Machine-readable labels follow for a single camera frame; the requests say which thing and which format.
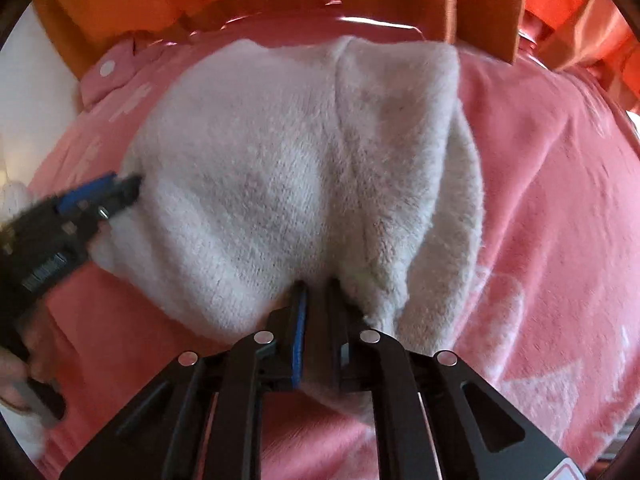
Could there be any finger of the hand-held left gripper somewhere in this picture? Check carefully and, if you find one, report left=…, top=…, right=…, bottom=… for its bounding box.
left=92, top=175, right=142, bottom=222
left=56, top=173, right=119, bottom=214

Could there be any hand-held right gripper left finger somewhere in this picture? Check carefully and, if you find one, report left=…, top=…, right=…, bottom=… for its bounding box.
left=59, top=280, right=311, bottom=480

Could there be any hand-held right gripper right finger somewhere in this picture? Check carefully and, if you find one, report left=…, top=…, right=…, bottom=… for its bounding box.
left=325, top=276, right=573, bottom=480

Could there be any pale pink heart-dotted sweater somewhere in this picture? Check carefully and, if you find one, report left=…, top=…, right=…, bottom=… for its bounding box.
left=92, top=35, right=487, bottom=426

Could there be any person's left hand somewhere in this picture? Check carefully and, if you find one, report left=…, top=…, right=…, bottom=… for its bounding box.
left=0, top=310, right=63, bottom=418

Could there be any white perforated ball lamp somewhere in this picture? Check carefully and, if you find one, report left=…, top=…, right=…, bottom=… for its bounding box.
left=0, top=180, right=32, bottom=217

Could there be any pink dotted pillow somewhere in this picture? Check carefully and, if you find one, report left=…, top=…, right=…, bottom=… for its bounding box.
left=79, top=35, right=147, bottom=112

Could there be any pink satin cloth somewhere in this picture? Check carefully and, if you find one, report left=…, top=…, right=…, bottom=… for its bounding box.
left=185, top=0, right=556, bottom=63

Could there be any pink bow-print blanket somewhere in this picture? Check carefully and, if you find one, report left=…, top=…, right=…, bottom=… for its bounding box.
left=15, top=15, right=640, bottom=480

